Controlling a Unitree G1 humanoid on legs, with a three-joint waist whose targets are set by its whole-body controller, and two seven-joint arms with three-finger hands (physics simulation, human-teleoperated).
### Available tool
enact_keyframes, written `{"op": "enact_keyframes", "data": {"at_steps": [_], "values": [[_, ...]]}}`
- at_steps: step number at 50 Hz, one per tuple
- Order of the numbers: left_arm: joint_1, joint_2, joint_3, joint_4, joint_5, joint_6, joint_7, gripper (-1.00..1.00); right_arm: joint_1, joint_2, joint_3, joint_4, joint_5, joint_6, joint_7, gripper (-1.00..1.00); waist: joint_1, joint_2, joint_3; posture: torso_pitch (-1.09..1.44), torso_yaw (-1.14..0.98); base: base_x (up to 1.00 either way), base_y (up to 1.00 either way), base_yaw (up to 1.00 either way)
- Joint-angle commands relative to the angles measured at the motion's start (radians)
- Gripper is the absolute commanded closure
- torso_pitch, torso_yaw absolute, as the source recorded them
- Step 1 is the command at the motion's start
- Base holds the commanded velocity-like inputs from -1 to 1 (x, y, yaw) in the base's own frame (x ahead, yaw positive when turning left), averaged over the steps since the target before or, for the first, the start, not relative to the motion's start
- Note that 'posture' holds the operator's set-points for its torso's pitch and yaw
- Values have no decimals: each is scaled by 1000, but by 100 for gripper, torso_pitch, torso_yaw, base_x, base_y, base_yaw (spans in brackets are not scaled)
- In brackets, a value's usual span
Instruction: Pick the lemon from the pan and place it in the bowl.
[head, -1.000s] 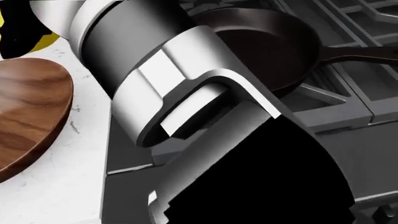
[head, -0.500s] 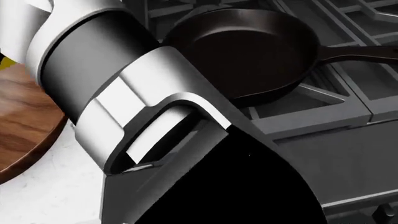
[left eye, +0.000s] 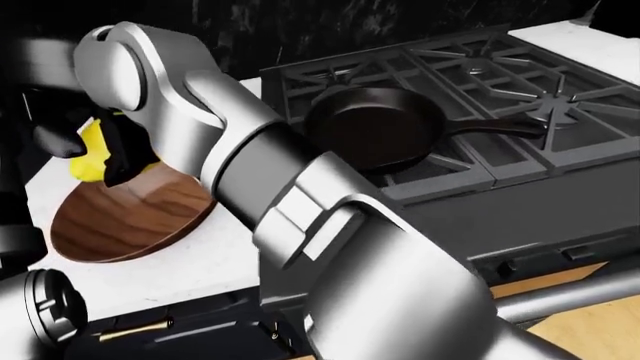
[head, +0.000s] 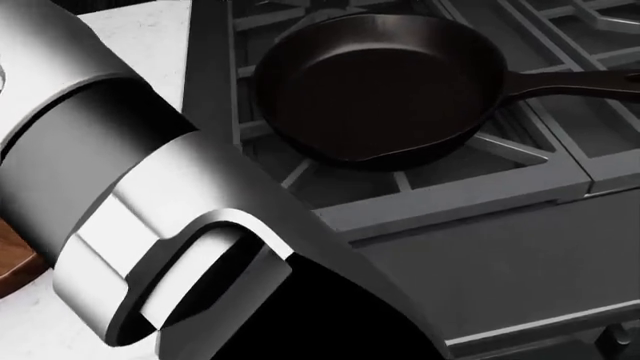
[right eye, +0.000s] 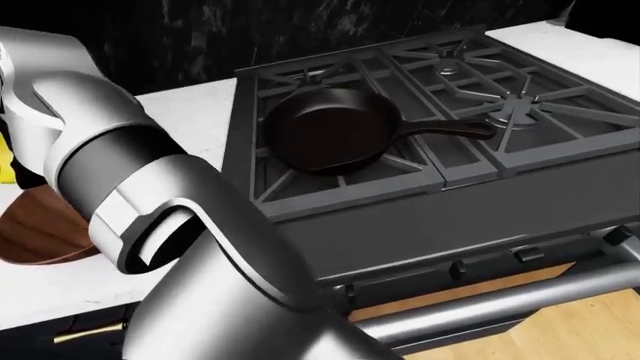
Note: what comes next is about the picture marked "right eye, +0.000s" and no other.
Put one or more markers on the yellow lemon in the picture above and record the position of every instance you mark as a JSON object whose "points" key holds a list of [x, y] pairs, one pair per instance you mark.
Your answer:
{"points": [[5, 161]]}

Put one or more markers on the black cast iron pan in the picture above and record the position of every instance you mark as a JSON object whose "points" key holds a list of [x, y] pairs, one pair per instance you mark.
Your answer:
{"points": [[325, 127]]}

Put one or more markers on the brown wooden bowl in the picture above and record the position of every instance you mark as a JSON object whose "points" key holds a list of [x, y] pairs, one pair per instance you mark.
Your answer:
{"points": [[35, 232]]}

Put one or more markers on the wide grey burner grate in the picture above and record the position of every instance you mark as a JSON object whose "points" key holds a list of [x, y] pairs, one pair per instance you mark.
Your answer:
{"points": [[517, 99], [312, 77]]}

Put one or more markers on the dark grey stove range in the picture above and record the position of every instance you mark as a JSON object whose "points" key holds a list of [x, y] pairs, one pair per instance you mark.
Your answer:
{"points": [[425, 225]]}

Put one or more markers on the black stove knob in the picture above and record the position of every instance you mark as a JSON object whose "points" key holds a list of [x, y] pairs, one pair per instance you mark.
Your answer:
{"points": [[350, 291], [530, 255], [458, 270], [618, 235]]}

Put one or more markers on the narrow grey centre grate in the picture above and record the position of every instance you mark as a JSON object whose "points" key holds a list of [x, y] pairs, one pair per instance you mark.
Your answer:
{"points": [[465, 176]]}

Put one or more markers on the silver gas burner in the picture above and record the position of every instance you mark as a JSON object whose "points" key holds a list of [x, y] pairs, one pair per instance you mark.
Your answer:
{"points": [[450, 69], [515, 120]]}

